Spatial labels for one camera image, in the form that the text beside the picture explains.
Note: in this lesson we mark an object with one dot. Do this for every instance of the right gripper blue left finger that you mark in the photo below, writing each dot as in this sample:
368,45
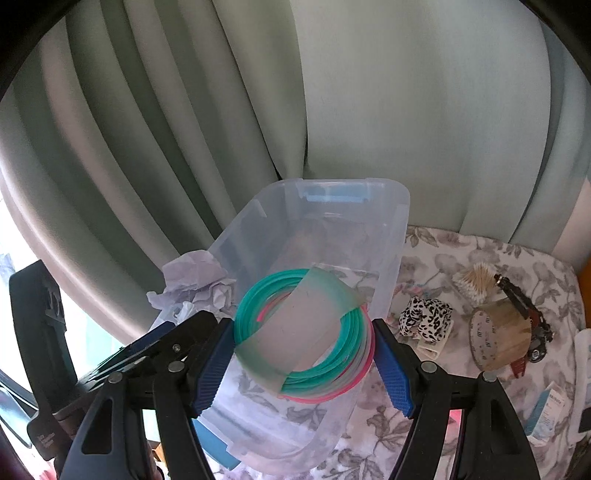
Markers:
208,368

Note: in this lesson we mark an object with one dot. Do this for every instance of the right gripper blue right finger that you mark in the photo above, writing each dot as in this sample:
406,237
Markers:
395,369

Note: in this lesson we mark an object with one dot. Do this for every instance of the lilac paper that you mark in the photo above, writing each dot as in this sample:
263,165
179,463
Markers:
194,281

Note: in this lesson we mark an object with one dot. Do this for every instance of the leopard print scrunchie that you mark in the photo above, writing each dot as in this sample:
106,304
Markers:
426,319

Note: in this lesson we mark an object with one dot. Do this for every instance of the teal pink filament coil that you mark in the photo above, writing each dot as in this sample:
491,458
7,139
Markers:
304,335

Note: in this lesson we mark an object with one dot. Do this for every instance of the floral grey table cloth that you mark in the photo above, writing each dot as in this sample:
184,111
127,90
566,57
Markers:
376,432

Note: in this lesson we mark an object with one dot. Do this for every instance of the red hair claw clip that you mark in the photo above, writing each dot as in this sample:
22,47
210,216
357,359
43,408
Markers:
526,336

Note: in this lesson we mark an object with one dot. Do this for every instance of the cotton swab bundle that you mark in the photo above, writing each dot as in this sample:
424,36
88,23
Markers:
476,282

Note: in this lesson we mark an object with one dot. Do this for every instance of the small white blue box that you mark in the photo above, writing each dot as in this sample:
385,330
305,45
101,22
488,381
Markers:
541,424

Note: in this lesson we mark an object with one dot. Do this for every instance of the black toy car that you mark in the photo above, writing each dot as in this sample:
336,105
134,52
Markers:
520,301

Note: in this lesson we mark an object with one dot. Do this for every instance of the clear plastic storage bin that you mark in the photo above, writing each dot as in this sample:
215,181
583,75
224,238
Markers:
354,229

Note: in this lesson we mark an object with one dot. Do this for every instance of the pale green curtain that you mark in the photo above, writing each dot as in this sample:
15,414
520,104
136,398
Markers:
134,131

